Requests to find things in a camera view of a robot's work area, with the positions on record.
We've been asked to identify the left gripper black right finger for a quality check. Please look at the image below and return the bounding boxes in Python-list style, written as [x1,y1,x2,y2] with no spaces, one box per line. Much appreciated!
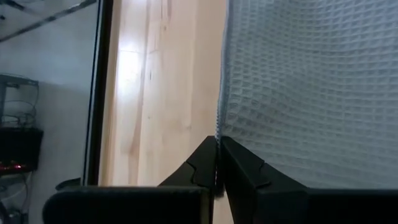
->
[221,136,398,224]

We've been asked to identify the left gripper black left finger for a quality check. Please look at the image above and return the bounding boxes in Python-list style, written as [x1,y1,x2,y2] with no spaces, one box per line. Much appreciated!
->
[43,136,218,224]

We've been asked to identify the light grey waffle microfiber towel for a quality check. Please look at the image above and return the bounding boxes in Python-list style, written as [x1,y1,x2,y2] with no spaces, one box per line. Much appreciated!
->
[216,0,398,190]

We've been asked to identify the black box with red light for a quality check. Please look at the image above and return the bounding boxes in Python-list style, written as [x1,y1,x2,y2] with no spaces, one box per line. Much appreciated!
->
[0,126,44,175]

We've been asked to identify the black aluminium table frame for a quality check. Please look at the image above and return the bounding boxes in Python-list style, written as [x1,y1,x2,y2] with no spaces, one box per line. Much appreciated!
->
[81,0,114,187]

